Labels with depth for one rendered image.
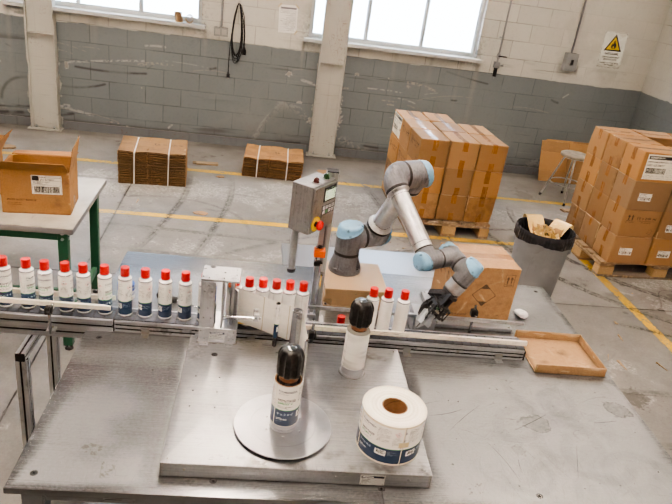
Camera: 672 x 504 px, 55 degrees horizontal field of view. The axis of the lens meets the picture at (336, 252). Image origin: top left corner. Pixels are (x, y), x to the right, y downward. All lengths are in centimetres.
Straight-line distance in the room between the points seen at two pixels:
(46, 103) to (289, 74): 278
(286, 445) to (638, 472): 118
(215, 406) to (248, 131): 601
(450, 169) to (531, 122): 280
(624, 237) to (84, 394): 475
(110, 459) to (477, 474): 112
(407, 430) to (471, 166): 424
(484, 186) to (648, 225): 142
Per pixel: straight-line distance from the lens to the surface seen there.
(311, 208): 236
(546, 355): 289
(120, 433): 216
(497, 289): 290
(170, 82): 786
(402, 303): 255
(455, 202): 604
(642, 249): 616
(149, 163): 644
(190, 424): 210
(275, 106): 784
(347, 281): 289
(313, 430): 209
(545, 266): 494
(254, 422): 209
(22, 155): 399
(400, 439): 198
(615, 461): 246
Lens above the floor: 224
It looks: 25 degrees down
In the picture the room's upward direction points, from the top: 8 degrees clockwise
